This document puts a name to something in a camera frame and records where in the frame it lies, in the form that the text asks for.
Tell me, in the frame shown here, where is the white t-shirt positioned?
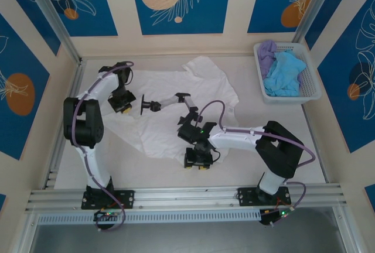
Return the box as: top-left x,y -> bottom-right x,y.
101,56 -> 240,163

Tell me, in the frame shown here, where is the white plastic mesh basket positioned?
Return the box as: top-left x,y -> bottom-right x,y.
253,42 -> 322,104

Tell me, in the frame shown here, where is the grey metal panel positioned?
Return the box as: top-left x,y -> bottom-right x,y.
29,223 -> 348,253

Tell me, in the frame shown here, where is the purple t-shirt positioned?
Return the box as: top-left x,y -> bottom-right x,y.
257,39 -> 304,88

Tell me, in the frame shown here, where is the light blue t-shirt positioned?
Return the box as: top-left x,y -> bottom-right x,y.
262,51 -> 308,97

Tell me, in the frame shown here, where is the long aluminium mounting rail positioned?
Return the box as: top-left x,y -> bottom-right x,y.
25,184 -> 349,214

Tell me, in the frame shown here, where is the aluminium table side rail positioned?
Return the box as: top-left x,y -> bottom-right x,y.
301,102 -> 330,185
42,59 -> 87,191

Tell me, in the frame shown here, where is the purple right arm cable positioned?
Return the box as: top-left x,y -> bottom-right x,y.
196,100 -> 317,227

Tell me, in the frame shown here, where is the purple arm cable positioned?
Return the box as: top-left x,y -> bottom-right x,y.
196,100 -> 317,227
71,61 -> 135,233

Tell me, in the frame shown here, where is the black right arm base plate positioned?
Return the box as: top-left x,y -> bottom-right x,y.
237,187 -> 292,207

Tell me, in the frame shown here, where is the white slotted cable duct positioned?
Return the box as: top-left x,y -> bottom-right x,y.
36,209 -> 263,225

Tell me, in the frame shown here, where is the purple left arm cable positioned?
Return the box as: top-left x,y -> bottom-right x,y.
71,61 -> 135,233

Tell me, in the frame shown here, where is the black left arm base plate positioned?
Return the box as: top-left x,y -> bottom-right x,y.
81,190 -> 135,210

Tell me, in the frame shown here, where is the blue floral wall panel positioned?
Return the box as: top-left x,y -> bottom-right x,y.
129,0 -> 234,36
304,0 -> 361,51
0,0 -> 62,57
35,0 -> 118,37
247,0 -> 319,34
317,5 -> 375,154
0,12 -> 50,160

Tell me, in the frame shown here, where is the aluminium frame post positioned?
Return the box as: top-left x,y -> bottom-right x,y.
20,0 -> 83,65
286,0 -> 338,60

